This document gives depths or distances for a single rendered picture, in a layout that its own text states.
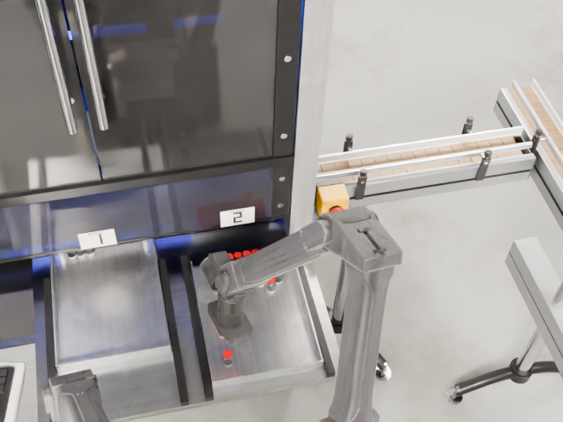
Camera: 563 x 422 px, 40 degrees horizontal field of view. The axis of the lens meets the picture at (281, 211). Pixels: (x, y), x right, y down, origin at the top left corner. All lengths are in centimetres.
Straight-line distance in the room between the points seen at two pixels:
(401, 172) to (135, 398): 93
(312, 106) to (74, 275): 76
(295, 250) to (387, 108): 243
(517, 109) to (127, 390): 139
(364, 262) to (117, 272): 97
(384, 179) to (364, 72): 180
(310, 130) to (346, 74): 214
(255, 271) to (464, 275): 178
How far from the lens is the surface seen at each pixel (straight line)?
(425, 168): 219
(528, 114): 243
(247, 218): 192
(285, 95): 165
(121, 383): 185
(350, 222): 121
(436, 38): 416
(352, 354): 126
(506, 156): 229
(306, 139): 175
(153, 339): 189
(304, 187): 187
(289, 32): 154
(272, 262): 140
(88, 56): 143
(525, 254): 257
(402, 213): 328
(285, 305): 192
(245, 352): 186
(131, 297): 196
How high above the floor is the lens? 251
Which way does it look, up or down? 51 degrees down
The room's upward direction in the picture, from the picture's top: 3 degrees clockwise
